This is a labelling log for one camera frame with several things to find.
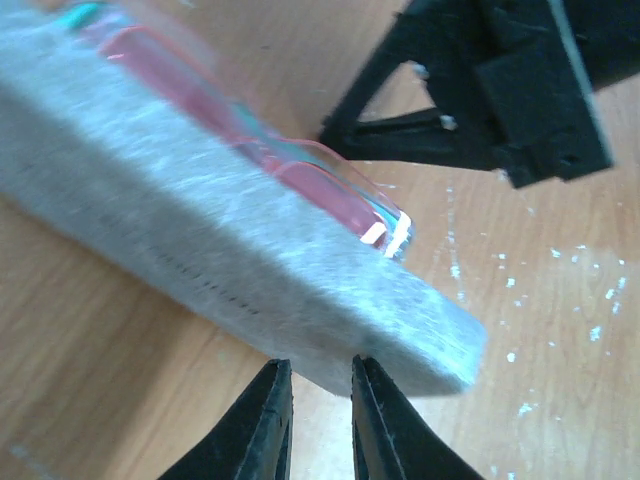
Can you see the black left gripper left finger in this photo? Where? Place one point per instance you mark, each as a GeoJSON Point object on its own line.
{"type": "Point", "coordinates": [253, 438]}

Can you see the grey glasses case green lining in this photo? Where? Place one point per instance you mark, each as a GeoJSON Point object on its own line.
{"type": "Point", "coordinates": [93, 153]}

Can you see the pink transparent sunglasses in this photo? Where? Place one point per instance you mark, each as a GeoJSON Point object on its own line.
{"type": "Point", "coordinates": [311, 169]}

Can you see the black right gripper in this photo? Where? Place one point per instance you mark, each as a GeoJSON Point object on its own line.
{"type": "Point", "coordinates": [416, 99]}

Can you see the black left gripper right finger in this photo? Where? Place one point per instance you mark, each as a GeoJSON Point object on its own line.
{"type": "Point", "coordinates": [390, 438]}

